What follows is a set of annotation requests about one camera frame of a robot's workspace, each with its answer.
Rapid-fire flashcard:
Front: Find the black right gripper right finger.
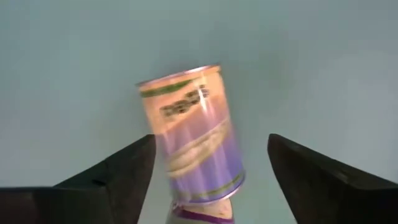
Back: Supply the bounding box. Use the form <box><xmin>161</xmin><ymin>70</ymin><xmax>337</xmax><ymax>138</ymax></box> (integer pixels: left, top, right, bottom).
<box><xmin>267</xmin><ymin>133</ymin><xmax>398</xmax><ymax>224</ymax></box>

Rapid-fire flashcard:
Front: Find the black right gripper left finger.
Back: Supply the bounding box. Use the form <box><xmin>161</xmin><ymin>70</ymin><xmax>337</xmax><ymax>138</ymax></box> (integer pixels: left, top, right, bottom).
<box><xmin>0</xmin><ymin>133</ymin><xmax>157</xmax><ymax>224</ymax></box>

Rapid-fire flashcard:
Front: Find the blue peas can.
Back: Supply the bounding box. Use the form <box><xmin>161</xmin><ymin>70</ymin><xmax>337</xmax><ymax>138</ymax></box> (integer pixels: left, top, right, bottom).
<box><xmin>136</xmin><ymin>63</ymin><xmax>246</xmax><ymax>207</ymax></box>

